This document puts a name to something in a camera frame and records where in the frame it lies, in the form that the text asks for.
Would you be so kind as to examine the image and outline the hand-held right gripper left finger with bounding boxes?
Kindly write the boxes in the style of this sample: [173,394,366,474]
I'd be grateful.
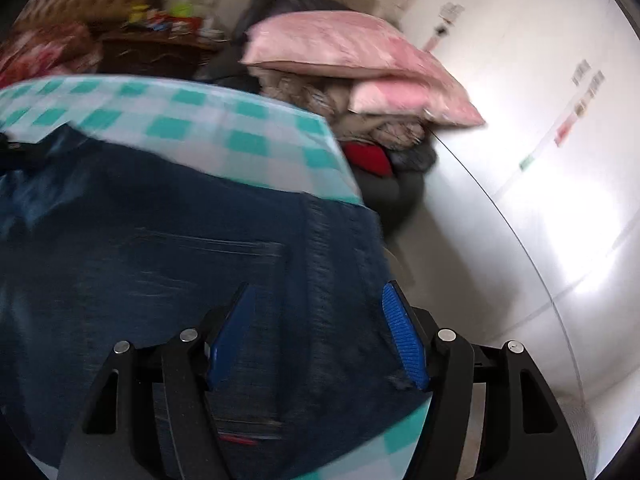
[57,282,258,480]

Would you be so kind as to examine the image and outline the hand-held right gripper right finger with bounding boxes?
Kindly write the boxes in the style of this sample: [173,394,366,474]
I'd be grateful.
[381,281,588,480]

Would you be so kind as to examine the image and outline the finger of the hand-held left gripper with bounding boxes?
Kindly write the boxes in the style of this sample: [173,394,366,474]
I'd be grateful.
[0,132,56,171]

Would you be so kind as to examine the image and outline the blue denim pants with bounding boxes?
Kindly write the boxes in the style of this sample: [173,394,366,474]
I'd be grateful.
[0,125,433,480]

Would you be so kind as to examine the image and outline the red floral quilt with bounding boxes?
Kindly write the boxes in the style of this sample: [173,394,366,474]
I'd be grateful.
[0,22,101,88]

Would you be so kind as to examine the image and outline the dark wooden nightstand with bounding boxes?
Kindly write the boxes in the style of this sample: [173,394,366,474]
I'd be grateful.
[97,27,231,78]

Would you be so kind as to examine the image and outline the teal white checked tablecloth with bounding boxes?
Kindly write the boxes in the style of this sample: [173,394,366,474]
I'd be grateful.
[0,74,433,480]

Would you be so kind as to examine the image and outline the red cloth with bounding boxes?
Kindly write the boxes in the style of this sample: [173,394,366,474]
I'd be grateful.
[342,142,393,177]

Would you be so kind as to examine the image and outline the red packet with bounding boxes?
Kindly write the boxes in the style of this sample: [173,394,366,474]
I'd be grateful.
[150,15,203,33]

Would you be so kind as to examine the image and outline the pale pink pillow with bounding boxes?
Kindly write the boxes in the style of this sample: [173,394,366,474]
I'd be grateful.
[347,79,451,121]

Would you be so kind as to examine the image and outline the beige patterned blanket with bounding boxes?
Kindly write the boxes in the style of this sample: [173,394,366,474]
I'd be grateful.
[260,72,431,151]

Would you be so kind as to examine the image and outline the pink satin pillow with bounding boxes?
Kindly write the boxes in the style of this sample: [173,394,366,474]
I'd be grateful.
[240,12,486,128]

